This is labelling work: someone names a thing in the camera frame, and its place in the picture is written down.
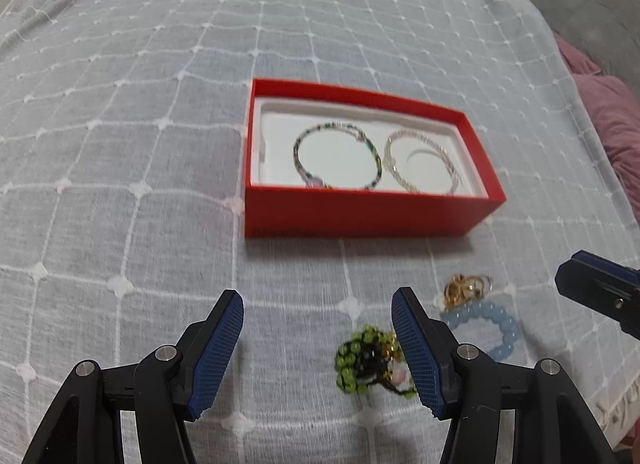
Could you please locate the grey checked bedspread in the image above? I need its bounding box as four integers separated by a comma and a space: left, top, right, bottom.
1, 0, 639, 463

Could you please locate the gold flower brooch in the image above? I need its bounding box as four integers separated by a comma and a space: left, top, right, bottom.
442, 274, 492, 310

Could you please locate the red jewelry box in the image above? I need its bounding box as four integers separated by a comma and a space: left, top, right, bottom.
244, 78, 506, 237

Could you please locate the light blue beaded bracelet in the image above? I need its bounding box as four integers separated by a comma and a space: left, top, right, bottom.
441, 299, 523, 364

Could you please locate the grey pillow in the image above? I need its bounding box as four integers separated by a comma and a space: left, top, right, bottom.
529, 0, 640, 95

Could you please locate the green purple beaded bracelet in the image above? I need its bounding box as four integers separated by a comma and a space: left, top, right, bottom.
292, 121, 384, 191

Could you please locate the white pearl bracelet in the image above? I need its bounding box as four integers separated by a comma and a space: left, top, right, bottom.
383, 128, 460, 197

